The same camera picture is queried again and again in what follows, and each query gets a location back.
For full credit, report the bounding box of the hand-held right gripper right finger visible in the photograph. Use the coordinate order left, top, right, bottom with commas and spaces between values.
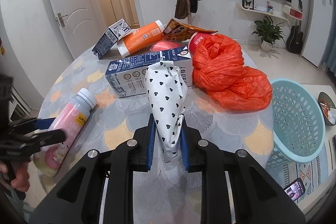
180, 119, 307, 224

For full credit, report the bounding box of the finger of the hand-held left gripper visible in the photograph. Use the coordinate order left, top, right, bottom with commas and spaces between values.
8, 118, 57, 132
24, 129, 66, 159

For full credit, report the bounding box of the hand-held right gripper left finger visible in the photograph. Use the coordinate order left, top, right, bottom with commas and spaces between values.
28, 114, 158, 224

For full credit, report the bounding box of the pink yogurt drink bottle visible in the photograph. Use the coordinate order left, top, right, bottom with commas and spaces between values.
33, 88, 97, 177

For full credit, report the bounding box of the white heart-print paper bag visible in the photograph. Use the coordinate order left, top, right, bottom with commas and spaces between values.
144, 61, 188, 164

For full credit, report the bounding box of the large blue milk carton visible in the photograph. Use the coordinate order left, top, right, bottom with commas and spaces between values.
105, 46, 193, 97

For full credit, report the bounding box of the orange plastic bag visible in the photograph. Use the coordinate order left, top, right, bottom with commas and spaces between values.
192, 34, 273, 111

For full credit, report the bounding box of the pink plastic bag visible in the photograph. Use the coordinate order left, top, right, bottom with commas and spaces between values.
149, 40, 184, 52

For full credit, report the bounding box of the small blue milk carton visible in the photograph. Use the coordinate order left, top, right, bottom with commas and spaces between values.
91, 19, 132, 60

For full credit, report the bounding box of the red paper cup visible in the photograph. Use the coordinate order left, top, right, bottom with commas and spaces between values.
188, 32, 210, 55

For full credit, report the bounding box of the orange drink carton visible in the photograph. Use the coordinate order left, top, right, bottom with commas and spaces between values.
117, 20, 164, 58

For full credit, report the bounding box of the light blue plastic basket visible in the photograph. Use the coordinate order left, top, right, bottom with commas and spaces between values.
265, 78, 326, 169

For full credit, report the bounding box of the orange bear-print snack packet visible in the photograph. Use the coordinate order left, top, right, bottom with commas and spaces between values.
161, 19, 218, 42

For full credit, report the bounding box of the person's left hand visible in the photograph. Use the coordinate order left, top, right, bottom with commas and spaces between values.
0, 161, 31, 193

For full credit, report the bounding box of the scale-patterned tablecloth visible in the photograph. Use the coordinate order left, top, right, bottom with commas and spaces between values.
37, 46, 276, 203

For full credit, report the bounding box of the black smartphone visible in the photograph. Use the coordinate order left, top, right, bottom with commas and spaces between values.
283, 178, 306, 201

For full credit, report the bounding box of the white room door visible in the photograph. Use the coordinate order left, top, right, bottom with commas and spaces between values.
43, 0, 101, 62

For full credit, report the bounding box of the patterned floor rug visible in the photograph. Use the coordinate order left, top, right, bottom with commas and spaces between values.
268, 153, 331, 203

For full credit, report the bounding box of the dark green bowl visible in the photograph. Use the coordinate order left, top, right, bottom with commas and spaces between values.
317, 91, 336, 126

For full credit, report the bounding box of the potted green plant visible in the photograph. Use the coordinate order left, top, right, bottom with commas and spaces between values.
252, 15, 286, 53

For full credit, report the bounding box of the black acoustic guitar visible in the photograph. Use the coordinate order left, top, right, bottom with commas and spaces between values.
286, 0, 304, 54

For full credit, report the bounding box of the white standing air conditioner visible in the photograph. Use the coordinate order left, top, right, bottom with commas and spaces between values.
301, 0, 334, 68

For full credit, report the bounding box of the silver door handle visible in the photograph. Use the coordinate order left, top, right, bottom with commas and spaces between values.
56, 13, 68, 28

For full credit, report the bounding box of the white curved wall shelf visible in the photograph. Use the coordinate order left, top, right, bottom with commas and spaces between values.
236, 2, 289, 21

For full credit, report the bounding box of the red and white wall box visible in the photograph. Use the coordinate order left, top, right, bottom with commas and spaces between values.
282, 4, 303, 20

